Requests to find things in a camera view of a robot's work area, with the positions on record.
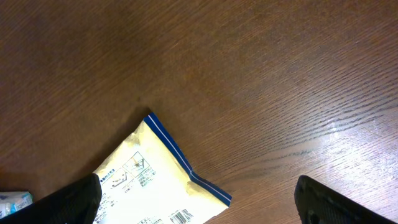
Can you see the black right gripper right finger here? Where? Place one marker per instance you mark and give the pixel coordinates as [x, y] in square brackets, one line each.
[319, 204]

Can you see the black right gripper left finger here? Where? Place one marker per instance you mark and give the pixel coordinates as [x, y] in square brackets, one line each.
[76, 203]

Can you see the teal tissue packet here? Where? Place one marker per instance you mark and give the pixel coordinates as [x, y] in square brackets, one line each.
[12, 202]

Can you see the yellow wet wipes pack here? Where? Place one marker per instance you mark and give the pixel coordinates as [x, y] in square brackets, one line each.
[147, 180]

